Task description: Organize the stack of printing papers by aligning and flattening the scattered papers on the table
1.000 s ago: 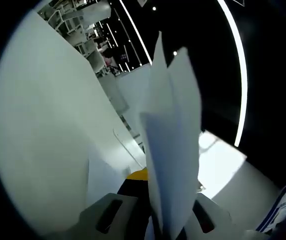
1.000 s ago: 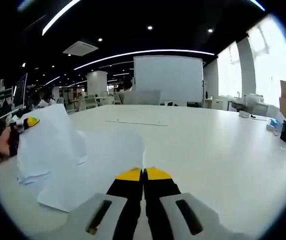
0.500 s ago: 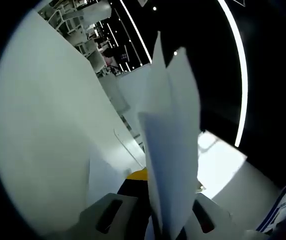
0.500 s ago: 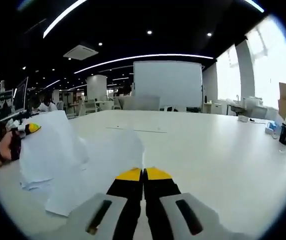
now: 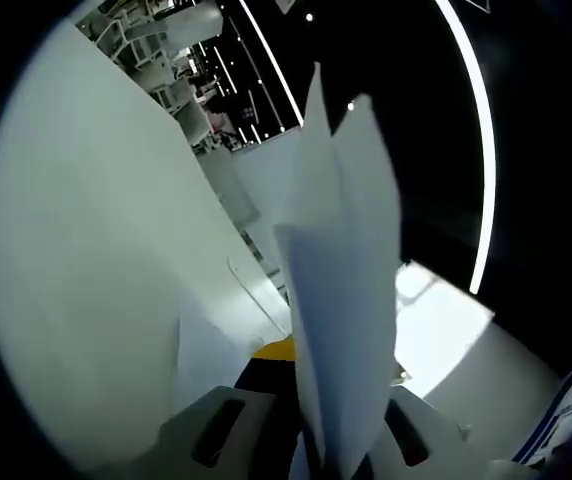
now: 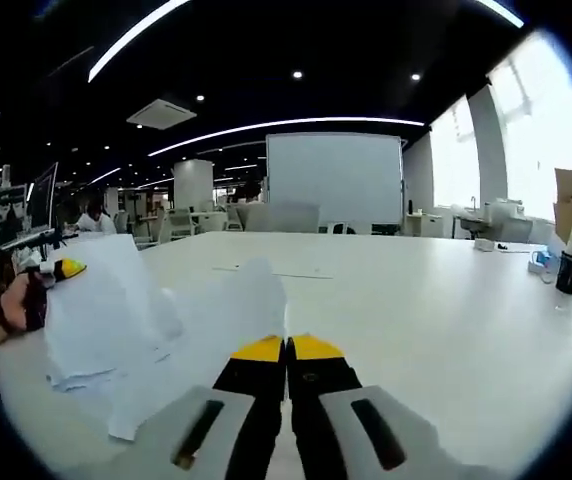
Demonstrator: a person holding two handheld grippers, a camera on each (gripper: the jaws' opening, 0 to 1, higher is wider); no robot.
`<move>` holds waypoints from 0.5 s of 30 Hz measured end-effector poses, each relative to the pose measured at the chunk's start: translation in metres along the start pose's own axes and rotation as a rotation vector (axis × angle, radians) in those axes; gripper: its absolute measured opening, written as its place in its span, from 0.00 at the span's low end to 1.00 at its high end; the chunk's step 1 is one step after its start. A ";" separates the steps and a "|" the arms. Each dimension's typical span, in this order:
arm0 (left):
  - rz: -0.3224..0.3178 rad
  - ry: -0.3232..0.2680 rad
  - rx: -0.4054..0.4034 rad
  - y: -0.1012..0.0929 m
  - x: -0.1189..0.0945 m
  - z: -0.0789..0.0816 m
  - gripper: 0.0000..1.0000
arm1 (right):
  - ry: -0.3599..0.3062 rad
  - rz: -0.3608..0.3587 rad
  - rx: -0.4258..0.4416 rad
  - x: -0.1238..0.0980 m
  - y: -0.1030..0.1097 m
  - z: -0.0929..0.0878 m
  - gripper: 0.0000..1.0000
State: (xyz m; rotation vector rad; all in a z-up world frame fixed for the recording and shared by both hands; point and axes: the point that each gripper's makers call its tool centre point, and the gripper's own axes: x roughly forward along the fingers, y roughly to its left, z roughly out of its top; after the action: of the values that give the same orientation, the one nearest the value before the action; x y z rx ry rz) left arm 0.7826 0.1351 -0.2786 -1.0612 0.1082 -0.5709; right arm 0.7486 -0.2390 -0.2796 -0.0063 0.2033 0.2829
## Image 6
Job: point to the white linear ceiling light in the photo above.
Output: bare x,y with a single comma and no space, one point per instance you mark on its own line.
356,120
93,74
503,13

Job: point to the blue tissue box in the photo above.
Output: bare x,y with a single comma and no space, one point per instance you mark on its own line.
546,260

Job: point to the steel sink counter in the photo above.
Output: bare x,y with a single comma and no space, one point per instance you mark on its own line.
496,220

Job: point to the frosted divider panel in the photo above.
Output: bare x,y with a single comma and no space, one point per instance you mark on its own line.
286,217

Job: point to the small white box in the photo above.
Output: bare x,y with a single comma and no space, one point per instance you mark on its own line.
484,244

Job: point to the black wristband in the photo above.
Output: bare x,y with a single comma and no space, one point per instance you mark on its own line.
1,315

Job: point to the bright window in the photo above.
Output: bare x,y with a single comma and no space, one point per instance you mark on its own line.
541,125

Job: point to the square ceiling air vent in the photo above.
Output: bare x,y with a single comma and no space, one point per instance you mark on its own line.
162,114

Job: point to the white cabinet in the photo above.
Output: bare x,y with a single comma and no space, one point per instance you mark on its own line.
423,225

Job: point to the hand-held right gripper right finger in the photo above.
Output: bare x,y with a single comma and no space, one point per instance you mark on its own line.
321,377

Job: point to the black bottle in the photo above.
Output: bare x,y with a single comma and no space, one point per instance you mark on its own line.
566,275

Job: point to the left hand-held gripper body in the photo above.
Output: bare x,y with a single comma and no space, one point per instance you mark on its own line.
36,302

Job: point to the person's left hand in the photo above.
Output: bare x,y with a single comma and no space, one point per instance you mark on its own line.
13,305

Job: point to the small white floor unit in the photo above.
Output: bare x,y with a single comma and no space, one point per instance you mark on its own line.
338,228

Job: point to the round ceiling downlights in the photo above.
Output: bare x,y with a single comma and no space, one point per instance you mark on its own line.
297,75

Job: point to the stack of white printing papers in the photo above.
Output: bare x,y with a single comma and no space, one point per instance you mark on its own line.
96,310

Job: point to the group of white office chairs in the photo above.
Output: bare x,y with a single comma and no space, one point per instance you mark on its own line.
181,222

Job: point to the large white whiteboard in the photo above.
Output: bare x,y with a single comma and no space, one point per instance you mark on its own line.
333,177

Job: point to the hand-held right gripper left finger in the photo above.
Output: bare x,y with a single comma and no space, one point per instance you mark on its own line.
251,380

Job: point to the white square pillar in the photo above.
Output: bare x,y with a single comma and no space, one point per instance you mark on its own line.
193,185

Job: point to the computer monitor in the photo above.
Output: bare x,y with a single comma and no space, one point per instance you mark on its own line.
43,200

